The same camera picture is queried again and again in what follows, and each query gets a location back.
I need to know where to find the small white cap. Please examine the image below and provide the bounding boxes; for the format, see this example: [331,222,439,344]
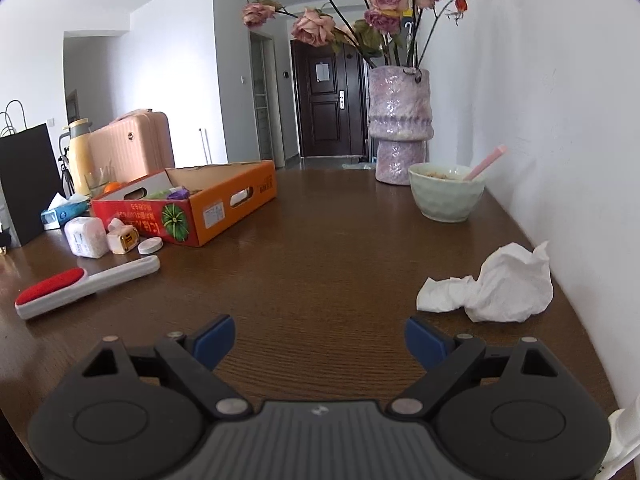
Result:
[138,237,164,256]

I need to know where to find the beige cube charger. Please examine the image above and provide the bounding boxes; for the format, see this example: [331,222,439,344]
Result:
[106,224,140,255]

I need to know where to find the purple gear lid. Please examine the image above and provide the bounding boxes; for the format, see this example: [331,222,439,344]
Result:
[166,188,191,200]

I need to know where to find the red white lint brush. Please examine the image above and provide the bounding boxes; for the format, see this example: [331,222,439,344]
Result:
[14,256,160,320]

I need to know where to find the white plastic jar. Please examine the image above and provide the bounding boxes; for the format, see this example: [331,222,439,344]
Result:
[64,217,110,259]

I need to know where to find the white round lid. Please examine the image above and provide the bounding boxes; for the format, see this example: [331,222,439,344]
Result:
[107,218,125,232]

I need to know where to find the crumpled white tissue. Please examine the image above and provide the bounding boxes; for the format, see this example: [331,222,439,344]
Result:
[416,242,554,323]

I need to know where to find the red cardboard box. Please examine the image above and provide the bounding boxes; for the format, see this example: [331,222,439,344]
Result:
[92,160,277,247]

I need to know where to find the pale green bowl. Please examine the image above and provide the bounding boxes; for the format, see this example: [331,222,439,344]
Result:
[409,162,485,223]

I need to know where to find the pink spoon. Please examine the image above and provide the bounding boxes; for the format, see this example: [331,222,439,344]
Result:
[463,145,506,181]

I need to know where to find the orange fruit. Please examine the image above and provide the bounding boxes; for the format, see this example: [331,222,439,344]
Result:
[103,182,122,194]

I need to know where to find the clear drinking glass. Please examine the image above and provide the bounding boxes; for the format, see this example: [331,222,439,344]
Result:
[85,165,116,197]

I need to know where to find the blue tissue pack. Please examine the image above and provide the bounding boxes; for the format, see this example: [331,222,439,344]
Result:
[40,194,90,231]

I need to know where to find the pink suitcase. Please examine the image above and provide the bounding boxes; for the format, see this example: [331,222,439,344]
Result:
[89,108,175,183]

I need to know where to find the small white spray bottle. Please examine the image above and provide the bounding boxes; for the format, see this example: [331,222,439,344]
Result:
[596,396,640,480]

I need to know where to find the pink textured vase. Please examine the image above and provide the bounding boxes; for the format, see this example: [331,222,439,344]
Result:
[368,66,434,185]

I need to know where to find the yellow thermos bottle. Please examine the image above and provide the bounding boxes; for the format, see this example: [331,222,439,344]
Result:
[58,118,93,196]

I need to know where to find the black paper bag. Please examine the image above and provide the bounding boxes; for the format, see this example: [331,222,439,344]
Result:
[1,101,63,252]

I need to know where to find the dark brown door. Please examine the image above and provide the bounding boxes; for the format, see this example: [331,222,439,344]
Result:
[291,40,367,157]

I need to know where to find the dried pink roses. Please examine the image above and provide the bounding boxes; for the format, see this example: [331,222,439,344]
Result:
[242,0,470,68]

